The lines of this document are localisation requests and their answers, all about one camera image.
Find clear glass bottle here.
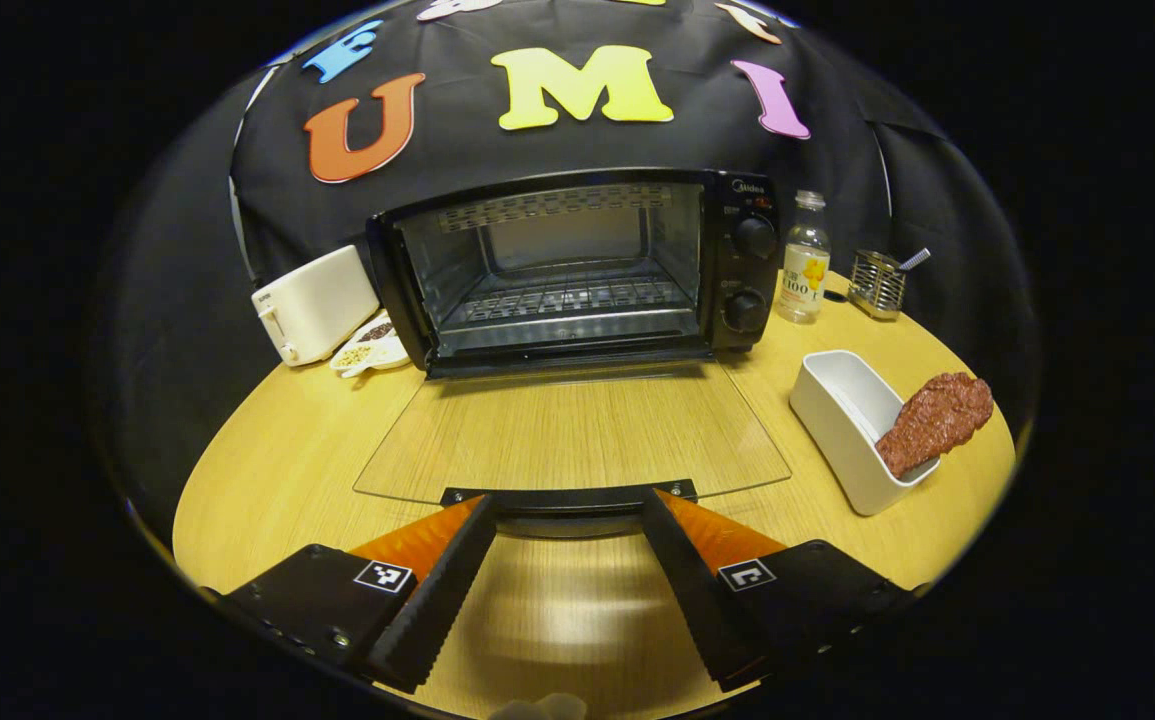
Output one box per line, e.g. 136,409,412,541
775,190,832,325

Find white plastic container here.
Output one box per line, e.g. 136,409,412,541
789,350,941,517

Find brown meat piece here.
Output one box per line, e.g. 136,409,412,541
874,372,995,479

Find white toaster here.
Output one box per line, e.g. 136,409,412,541
251,245,381,367

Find metal wire utensil holder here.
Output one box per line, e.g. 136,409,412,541
847,248,908,321

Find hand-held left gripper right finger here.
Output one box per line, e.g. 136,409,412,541
640,487,918,694

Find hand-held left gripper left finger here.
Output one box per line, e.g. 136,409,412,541
222,492,500,696

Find black electric oven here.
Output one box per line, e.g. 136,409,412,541
352,168,793,541

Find white divided seasoning dish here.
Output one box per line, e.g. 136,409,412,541
329,310,412,379

